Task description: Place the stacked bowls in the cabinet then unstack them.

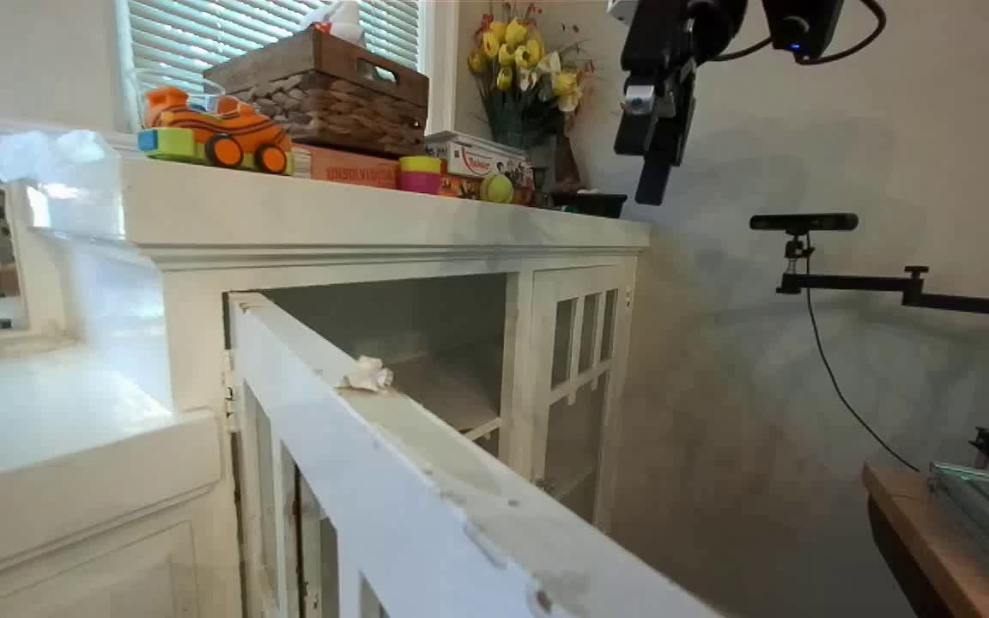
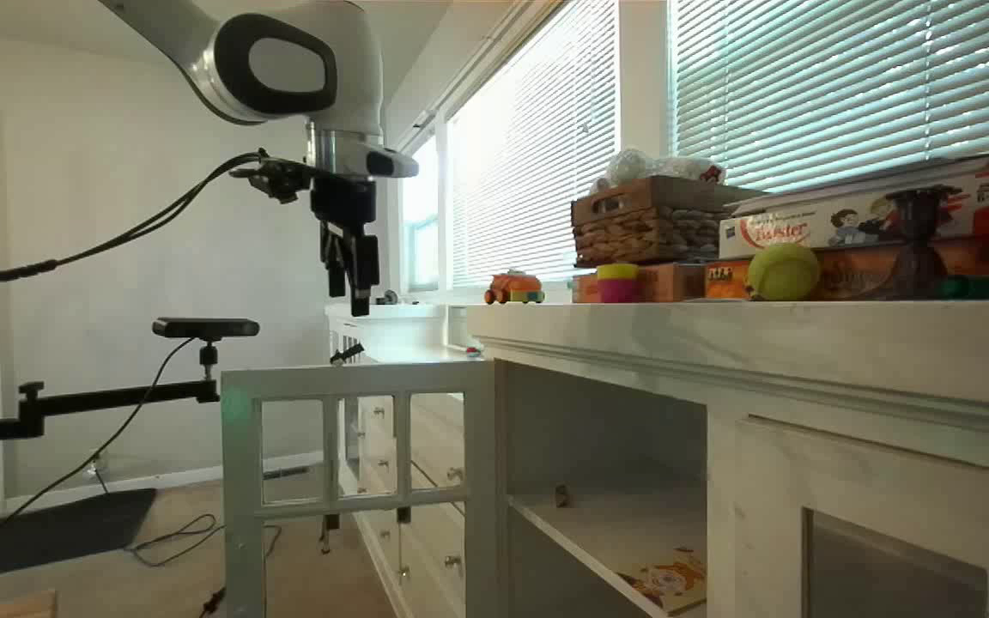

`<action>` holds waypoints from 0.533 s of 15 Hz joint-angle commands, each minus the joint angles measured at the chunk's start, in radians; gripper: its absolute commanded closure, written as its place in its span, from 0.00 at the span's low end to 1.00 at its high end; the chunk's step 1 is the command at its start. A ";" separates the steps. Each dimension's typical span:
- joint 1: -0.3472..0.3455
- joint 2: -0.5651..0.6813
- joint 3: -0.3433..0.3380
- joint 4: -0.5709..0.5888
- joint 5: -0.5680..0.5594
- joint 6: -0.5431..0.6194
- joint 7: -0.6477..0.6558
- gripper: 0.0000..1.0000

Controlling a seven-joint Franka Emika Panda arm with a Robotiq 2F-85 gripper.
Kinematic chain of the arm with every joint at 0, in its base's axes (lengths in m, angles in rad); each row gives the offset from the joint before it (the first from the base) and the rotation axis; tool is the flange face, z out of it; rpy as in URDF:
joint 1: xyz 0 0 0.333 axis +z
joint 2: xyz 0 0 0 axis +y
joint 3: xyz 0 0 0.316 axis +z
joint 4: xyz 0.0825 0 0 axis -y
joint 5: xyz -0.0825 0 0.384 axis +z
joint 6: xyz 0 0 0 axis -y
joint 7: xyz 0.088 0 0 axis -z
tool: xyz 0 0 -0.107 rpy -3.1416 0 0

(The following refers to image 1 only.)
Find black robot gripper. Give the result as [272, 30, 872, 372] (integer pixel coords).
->
[611, 0, 749, 206]

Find closed white cabinet door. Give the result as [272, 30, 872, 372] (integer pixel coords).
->
[529, 266, 634, 530]

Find open white cabinet door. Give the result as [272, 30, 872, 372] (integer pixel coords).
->
[231, 291, 715, 618]

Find white wooden cabinet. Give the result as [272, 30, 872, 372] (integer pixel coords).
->
[0, 121, 682, 618]

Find yellow flower bouquet vase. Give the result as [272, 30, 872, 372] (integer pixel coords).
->
[467, 4, 599, 206]

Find small black dish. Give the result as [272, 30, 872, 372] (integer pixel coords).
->
[551, 189, 626, 219]

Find green tennis ball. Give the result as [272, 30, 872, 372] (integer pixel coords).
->
[481, 173, 514, 202]

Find Twister game box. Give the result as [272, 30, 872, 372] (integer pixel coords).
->
[427, 129, 537, 202]

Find brown wicker basket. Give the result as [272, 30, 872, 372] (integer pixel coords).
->
[205, 26, 429, 155]

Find orange board game box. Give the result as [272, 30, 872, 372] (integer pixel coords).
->
[293, 143, 400, 189]

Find orange toy truck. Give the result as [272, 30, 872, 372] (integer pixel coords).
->
[136, 87, 293, 174]

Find white door knob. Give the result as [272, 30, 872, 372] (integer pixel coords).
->
[342, 356, 394, 395]

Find white window blinds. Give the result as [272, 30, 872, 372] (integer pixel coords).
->
[124, 0, 403, 111]

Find brown wooden table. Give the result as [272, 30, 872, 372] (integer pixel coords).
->
[861, 463, 989, 618]

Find black camera on stand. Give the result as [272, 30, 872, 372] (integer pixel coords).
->
[749, 214, 860, 235]

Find black camera cable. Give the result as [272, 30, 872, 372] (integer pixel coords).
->
[799, 284, 923, 473]

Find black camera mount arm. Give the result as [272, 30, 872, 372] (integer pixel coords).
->
[775, 235, 989, 315]

